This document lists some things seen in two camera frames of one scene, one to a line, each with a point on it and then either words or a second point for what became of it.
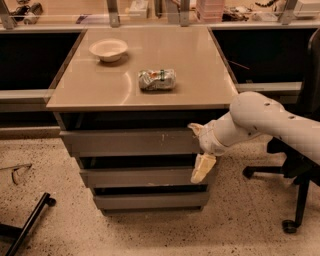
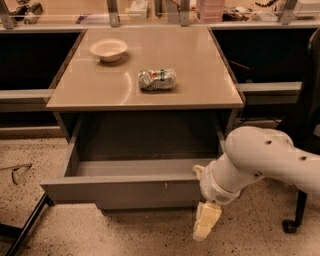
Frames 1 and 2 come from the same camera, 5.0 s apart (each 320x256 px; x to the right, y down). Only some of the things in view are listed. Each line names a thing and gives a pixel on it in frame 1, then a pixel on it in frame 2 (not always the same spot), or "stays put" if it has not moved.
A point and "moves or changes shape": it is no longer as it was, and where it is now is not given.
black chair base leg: [17, 234] stays put
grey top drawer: [134, 142] moves or changes shape
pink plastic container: [210, 11] stays put
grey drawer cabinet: [123, 107] stays put
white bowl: [108, 49] stays put
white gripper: [208, 139] to [214, 186]
